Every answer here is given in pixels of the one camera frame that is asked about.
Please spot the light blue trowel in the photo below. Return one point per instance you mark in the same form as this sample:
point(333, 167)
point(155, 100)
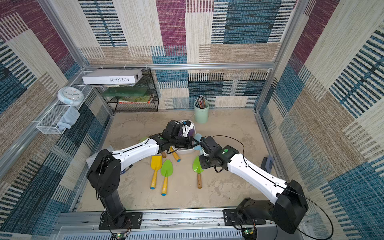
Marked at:
point(198, 137)

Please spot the colourful book on shelf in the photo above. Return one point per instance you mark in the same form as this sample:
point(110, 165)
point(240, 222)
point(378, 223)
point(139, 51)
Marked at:
point(135, 100)

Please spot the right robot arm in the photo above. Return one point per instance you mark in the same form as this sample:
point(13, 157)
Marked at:
point(286, 204)

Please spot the grey hole punch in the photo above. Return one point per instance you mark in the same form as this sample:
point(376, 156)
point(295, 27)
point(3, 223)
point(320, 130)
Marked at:
point(267, 164)

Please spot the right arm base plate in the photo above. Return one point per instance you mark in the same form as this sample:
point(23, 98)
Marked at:
point(235, 218)

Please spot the mint green pencil cup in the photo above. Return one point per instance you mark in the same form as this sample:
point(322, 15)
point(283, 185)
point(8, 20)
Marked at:
point(202, 115)

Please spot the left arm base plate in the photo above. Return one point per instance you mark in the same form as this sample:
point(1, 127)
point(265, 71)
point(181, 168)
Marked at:
point(129, 220)

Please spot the green trowel yellow handle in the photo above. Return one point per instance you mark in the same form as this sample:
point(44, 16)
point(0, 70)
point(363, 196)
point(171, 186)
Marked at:
point(166, 171)

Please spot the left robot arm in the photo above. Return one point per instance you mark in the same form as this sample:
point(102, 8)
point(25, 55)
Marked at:
point(106, 168)

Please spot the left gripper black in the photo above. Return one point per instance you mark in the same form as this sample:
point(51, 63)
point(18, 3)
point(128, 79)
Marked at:
point(189, 140)

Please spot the white plastic storage box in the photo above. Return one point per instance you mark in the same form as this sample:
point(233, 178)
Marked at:
point(184, 151)

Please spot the yellow scoop yellow handle lower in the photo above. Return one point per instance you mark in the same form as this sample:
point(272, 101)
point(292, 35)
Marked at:
point(156, 164)

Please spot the pale green trowel wooden handle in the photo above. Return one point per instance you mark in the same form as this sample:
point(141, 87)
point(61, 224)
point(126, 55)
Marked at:
point(144, 139)

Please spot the white wire basket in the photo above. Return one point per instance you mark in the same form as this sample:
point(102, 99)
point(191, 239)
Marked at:
point(48, 122)

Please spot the white round clock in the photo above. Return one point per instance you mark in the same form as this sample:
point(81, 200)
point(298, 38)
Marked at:
point(70, 96)

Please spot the green book on shelf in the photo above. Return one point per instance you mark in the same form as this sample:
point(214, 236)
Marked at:
point(125, 92)

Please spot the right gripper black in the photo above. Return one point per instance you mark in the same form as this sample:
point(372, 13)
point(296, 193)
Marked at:
point(204, 161)

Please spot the light blue cloth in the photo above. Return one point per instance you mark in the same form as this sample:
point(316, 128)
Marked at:
point(68, 119)

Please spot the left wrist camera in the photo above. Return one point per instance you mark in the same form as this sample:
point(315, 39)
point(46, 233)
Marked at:
point(188, 128)

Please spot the white folio box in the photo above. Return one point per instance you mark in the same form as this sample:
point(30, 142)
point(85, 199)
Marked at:
point(110, 77)

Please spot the coloured pencils bundle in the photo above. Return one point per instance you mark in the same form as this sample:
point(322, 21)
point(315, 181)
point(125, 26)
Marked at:
point(201, 102)

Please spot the yellow scoop yellow handle upper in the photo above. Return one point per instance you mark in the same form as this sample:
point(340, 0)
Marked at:
point(174, 154)

